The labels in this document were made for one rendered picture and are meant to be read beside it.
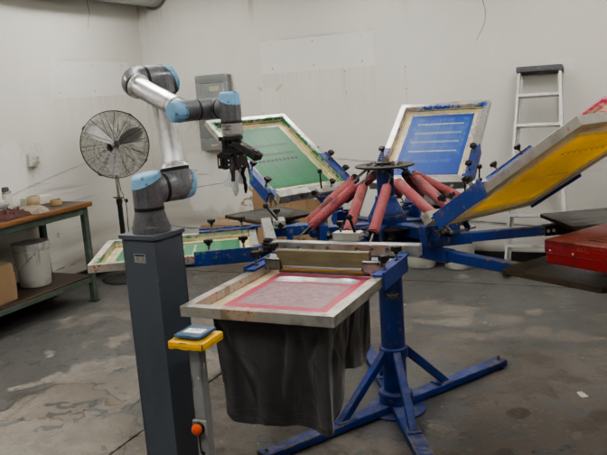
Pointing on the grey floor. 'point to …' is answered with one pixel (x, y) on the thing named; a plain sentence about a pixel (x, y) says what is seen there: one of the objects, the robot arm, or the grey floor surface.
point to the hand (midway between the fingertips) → (242, 190)
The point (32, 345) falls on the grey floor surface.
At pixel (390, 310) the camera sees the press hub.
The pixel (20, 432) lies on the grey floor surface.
